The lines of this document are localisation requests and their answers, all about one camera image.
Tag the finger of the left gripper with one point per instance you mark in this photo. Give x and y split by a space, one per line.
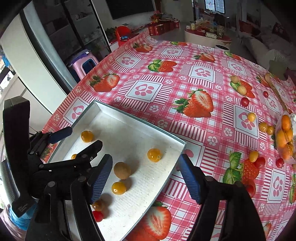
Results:
84 157
60 135

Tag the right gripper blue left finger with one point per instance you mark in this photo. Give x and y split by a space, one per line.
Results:
99 177

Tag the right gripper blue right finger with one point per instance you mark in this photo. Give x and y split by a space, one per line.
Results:
194 179

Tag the dark yellow cherry tomato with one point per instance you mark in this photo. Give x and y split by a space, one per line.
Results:
118 188

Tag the blue gloved left hand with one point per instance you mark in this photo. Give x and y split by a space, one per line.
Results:
23 221

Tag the brown-orange cherry tomato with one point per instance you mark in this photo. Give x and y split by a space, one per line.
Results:
98 205

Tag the tan longan fruit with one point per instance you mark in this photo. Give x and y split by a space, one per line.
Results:
234 79
241 89
122 170

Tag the white shallow box tray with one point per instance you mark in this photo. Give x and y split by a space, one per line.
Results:
143 156

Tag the pink plastic stool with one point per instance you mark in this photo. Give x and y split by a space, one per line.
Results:
81 64

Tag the pink strawberry tablecloth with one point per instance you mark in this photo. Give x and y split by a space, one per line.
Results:
186 89

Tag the orange mandarin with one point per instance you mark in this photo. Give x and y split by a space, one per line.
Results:
285 122
280 139
289 135

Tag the glass fruit bowl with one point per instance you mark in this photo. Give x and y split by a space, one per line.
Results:
288 151

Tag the red plastic chair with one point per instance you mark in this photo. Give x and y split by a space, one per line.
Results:
123 34

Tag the wooden stick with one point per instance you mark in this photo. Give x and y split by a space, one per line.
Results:
268 80

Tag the black television screen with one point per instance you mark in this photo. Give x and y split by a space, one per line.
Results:
121 8

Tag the round white coffee table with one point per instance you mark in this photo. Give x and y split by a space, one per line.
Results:
195 37

